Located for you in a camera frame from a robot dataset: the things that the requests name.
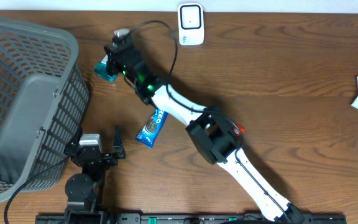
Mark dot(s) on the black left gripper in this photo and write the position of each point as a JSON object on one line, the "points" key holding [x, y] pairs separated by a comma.
{"points": [[110, 161]]}

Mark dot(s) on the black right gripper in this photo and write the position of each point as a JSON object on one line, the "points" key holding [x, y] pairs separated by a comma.
{"points": [[110, 50]]}

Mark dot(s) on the blue mouthwash bottle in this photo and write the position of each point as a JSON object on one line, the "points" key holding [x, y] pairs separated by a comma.
{"points": [[101, 70]]}

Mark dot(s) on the blue Oreo cookie pack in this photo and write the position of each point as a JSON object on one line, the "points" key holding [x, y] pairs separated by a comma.
{"points": [[149, 133]]}

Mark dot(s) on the red Nescafe stick packet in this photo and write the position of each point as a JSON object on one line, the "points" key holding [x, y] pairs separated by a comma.
{"points": [[240, 128]]}

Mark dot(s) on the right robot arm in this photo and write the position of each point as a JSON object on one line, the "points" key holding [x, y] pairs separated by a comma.
{"points": [[216, 137]]}

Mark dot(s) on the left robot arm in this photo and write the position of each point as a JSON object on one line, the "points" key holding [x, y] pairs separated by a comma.
{"points": [[85, 189]]}

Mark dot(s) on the grey plastic shopping basket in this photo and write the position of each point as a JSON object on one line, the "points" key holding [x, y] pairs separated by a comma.
{"points": [[43, 99]]}

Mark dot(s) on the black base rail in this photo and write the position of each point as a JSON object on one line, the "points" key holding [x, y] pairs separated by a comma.
{"points": [[135, 218]]}

